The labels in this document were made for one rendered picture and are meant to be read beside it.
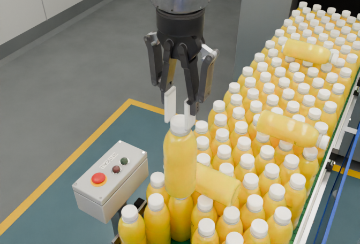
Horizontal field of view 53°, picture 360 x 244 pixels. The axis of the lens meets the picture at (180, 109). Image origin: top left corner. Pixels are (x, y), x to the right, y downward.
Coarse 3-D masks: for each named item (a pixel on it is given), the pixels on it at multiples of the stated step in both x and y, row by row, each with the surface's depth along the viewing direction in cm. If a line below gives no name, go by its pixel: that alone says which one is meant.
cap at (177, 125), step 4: (176, 116) 70; (180, 116) 70; (172, 120) 69; (176, 120) 69; (180, 120) 69; (172, 124) 68; (176, 124) 68; (180, 124) 68; (184, 124) 68; (172, 128) 69; (176, 128) 68; (180, 128) 68; (184, 128) 68; (176, 132) 69; (180, 132) 69; (184, 132) 69
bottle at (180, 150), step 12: (168, 132) 71; (192, 132) 72; (168, 144) 71; (180, 144) 70; (192, 144) 71; (168, 156) 72; (180, 156) 71; (192, 156) 72; (168, 168) 74; (180, 168) 73; (192, 168) 74; (168, 180) 77; (180, 180) 75; (192, 180) 77; (168, 192) 79; (180, 192) 77; (192, 192) 80
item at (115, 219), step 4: (124, 204) 108; (120, 208) 106; (116, 212) 107; (120, 212) 107; (116, 216) 108; (120, 216) 108; (112, 220) 112; (116, 220) 110; (112, 224) 113; (116, 224) 112; (116, 228) 113; (116, 232) 115
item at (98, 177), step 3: (93, 174) 95; (96, 174) 95; (99, 174) 95; (102, 174) 95; (93, 177) 94; (96, 177) 94; (99, 177) 94; (102, 177) 94; (105, 177) 94; (93, 180) 93; (96, 180) 93; (99, 180) 93; (102, 180) 93; (96, 183) 93; (99, 183) 93
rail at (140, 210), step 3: (144, 201) 104; (141, 204) 103; (144, 204) 103; (141, 207) 102; (144, 207) 104; (138, 210) 102; (141, 210) 103; (144, 210) 104; (141, 213) 103; (117, 234) 96; (117, 237) 95; (114, 240) 94; (117, 240) 95; (117, 243) 96
